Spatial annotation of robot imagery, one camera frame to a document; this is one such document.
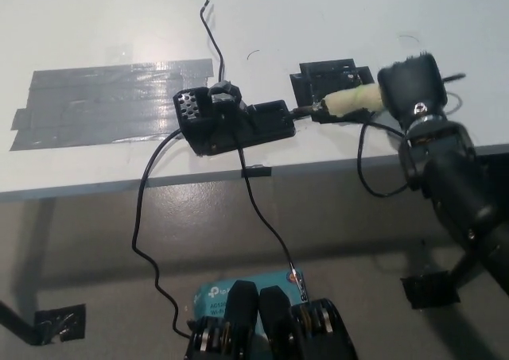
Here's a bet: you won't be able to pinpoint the black table leg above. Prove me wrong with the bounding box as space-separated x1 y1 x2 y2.
445 250 483 290
0 299 41 346

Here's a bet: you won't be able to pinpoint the black floor tape patch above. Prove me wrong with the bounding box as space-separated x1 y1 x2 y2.
33 304 87 346
400 270 461 310

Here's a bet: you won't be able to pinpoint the black soldering gun cable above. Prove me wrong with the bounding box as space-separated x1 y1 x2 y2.
356 72 467 198

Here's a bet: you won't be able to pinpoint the long black base cable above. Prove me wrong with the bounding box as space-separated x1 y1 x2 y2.
130 131 192 339

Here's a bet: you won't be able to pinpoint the black square plate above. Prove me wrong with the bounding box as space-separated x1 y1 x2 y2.
289 57 375 125

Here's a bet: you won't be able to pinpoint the grey duct tape patch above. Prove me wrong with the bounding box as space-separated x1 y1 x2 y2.
7 59 214 153

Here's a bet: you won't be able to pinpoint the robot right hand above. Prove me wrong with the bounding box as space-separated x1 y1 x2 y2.
375 52 449 130

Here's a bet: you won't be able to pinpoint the black cable with connector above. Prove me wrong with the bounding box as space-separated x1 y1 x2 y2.
234 137 310 302

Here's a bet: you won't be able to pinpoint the teal tp-link box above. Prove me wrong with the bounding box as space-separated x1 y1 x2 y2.
193 269 309 333

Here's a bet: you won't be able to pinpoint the thin black upright wire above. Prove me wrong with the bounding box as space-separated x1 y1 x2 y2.
200 0 225 85

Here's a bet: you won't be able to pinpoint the black soldering gun base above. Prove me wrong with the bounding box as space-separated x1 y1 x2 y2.
173 80 297 157

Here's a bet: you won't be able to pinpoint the small black tape strip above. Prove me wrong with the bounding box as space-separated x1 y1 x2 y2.
241 165 273 180

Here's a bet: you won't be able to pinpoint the cream soldering gun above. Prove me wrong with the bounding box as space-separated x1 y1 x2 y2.
292 83 383 123

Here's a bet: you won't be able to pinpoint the black robot torso blocks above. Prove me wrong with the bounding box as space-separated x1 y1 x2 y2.
183 280 359 360

